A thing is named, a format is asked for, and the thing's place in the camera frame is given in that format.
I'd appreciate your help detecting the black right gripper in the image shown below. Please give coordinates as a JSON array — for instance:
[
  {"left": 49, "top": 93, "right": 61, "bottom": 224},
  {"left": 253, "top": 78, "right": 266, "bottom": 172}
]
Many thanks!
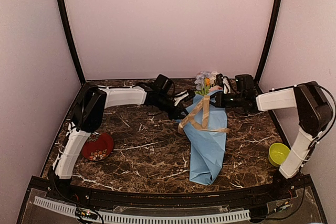
[{"left": 206, "top": 91, "right": 245, "bottom": 108}]

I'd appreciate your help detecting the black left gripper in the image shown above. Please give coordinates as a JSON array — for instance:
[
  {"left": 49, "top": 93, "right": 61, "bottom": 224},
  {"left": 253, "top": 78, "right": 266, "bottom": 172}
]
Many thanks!
[{"left": 156, "top": 94, "right": 192, "bottom": 121}]

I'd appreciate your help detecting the beige satin ribbon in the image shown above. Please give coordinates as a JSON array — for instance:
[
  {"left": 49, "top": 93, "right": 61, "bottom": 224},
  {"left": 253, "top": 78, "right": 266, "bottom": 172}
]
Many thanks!
[{"left": 177, "top": 95, "right": 230, "bottom": 134}]

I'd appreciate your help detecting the blue wrapping paper sheet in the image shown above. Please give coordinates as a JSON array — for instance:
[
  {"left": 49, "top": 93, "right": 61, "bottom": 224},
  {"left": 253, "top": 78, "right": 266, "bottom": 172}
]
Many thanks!
[{"left": 178, "top": 105, "right": 227, "bottom": 185}]

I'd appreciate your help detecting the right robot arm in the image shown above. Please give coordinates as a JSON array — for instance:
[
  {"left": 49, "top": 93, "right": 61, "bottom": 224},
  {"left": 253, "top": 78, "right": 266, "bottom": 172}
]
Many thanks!
[{"left": 211, "top": 74, "right": 335, "bottom": 179}]

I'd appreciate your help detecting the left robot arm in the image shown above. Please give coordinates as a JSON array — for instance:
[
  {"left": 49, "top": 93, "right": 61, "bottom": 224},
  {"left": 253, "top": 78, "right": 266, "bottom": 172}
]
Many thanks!
[{"left": 52, "top": 74, "right": 189, "bottom": 179}]

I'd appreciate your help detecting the yellow-green bowl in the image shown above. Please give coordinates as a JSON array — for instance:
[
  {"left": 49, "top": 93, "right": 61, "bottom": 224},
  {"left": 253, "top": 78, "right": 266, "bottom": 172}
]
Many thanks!
[{"left": 268, "top": 143, "right": 290, "bottom": 167}]

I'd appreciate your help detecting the red floral plate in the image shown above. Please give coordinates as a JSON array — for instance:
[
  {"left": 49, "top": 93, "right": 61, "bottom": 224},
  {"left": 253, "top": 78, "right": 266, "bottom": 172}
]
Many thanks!
[{"left": 81, "top": 132, "right": 114, "bottom": 162}]

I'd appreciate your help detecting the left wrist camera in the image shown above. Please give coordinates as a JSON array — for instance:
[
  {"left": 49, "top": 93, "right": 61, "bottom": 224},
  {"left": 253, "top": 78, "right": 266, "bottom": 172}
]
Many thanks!
[{"left": 173, "top": 90, "right": 195, "bottom": 106}]

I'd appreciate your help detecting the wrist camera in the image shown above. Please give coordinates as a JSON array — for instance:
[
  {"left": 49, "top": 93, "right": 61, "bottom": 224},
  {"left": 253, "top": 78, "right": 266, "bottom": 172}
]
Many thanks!
[
  {"left": 173, "top": 90, "right": 195, "bottom": 106},
  {"left": 215, "top": 73, "right": 233, "bottom": 94}
]

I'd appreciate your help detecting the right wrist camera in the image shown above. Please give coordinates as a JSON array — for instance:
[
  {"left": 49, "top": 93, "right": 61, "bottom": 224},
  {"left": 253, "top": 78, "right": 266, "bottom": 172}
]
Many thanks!
[{"left": 215, "top": 73, "right": 233, "bottom": 94}]

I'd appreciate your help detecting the black front frame rail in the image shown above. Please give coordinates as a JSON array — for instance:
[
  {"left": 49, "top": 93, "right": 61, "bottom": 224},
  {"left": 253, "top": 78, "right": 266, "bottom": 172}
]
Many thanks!
[{"left": 28, "top": 175, "right": 313, "bottom": 210}]

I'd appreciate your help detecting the black right corner post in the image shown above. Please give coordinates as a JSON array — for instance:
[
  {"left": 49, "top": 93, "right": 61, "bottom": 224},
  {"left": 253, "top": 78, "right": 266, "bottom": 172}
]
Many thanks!
[{"left": 254, "top": 0, "right": 281, "bottom": 84}]

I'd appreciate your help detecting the black corner post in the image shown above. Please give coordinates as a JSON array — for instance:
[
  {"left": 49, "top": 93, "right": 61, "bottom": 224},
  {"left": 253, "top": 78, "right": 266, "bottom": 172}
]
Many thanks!
[
  {"left": 57, "top": 0, "right": 86, "bottom": 85},
  {"left": 254, "top": 0, "right": 281, "bottom": 84}
]

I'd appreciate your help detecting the white slotted cable duct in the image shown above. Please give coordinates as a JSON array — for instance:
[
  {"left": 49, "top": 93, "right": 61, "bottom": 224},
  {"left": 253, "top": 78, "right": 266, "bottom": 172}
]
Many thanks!
[{"left": 33, "top": 196, "right": 250, "bottom": 223}]

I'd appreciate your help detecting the black left corner post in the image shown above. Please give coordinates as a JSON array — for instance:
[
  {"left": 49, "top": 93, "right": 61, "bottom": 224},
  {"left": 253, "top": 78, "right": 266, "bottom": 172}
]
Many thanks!
[{"left": 57, "top": 0, "right": 86, "bottom": 85}]

